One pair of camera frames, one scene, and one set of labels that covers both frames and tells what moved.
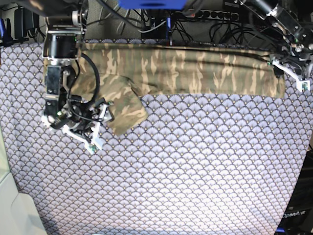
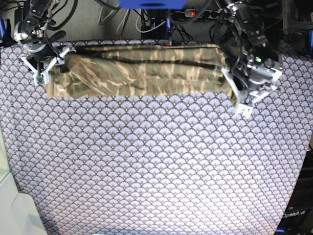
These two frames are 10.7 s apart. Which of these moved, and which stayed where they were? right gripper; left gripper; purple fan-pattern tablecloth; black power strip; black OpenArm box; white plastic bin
Moved: left gripper; right gripper
Stayed: purple fan-pattern tablecloth; white plastic bin; black OpenArm box; black power strip
